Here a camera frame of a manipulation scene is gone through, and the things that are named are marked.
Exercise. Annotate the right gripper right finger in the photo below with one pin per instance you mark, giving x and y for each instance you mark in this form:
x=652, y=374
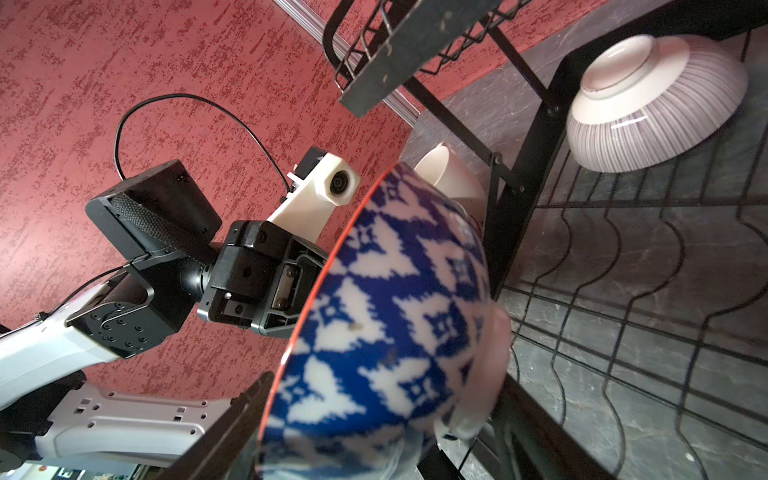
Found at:
x=529, y=444

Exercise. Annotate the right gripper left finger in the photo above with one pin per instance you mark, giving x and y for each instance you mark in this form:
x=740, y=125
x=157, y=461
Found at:
x=230, y=448

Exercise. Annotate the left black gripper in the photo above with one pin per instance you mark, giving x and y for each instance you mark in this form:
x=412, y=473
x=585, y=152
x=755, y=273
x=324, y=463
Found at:
x=262, y=279

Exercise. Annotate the orange pattern bowl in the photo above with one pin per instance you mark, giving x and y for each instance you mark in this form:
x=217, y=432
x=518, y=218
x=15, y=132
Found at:
x=400, y=342

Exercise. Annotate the pink striped bowl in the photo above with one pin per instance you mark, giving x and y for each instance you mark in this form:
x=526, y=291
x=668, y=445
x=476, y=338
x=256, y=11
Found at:
x=646, y=100

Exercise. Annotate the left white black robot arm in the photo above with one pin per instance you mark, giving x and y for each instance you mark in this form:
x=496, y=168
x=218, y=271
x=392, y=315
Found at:
x=164, y=227

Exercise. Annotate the white ceramic mug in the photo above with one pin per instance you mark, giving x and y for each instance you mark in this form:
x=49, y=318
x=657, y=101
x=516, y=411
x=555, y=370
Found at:
x=443, y=169

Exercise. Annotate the black wire dish rack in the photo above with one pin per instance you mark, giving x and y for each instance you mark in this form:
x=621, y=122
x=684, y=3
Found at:
x=638, y=300

